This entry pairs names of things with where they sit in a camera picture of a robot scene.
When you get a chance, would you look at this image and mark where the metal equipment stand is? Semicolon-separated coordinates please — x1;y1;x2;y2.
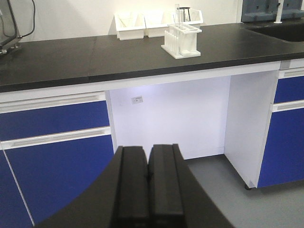
0;0;21;55

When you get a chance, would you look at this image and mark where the white sink faucet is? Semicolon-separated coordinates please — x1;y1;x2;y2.
274;0;284;24

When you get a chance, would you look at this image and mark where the blue lab cabinet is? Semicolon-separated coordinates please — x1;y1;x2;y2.
0;92;114;228
257;58;304;188

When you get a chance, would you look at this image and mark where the left white storage bin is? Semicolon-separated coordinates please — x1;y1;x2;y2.
114;12;146;40

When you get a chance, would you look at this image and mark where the white wall socket label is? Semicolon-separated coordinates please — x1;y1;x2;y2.
131;96;143;104

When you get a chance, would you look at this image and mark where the middle white storage bin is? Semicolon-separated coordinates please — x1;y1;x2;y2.
143;10;174;38

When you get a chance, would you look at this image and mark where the black cable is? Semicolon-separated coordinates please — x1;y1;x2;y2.
20;0;36;38

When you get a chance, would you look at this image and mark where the white test tube rack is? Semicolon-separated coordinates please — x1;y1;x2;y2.
161;24;202;59

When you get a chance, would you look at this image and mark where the black lab sink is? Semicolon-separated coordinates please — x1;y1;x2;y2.
246;22;304;42

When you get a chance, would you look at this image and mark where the black metal tripod stand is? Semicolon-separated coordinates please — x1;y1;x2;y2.
180;7;191;22

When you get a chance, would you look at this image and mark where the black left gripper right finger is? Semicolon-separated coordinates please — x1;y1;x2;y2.
148;144;185;228

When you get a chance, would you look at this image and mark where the grey drying rack panel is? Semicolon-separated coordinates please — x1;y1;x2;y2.
241;0;304;22

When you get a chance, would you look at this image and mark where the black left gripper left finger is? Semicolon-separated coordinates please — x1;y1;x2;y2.
110;146;149;228

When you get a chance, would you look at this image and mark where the blue lab cabinet right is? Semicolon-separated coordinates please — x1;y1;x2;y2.
257;58;304;188

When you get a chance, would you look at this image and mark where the right white storage bin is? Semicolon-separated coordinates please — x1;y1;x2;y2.
173;8;203;28

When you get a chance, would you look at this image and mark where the blue lab cabinet left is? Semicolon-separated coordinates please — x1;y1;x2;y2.
0;92;114;228

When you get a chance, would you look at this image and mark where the white storage bin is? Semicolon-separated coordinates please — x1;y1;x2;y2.
173;8;203;28
143;10;174;38
114;12;146;40

